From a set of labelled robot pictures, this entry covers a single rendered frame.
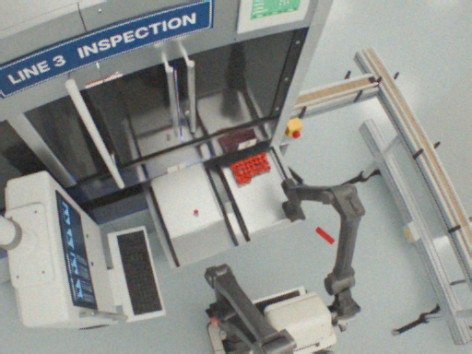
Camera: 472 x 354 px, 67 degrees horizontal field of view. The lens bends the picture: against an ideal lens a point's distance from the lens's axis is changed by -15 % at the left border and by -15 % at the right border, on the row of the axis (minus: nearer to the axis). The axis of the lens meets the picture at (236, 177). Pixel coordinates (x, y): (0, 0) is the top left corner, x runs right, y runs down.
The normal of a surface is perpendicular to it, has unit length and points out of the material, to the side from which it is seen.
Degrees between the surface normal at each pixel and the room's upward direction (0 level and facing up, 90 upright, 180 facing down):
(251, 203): 0
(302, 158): 0
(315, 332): 48
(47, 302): 0
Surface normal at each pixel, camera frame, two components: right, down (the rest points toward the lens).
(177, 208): 0.07, -0.36
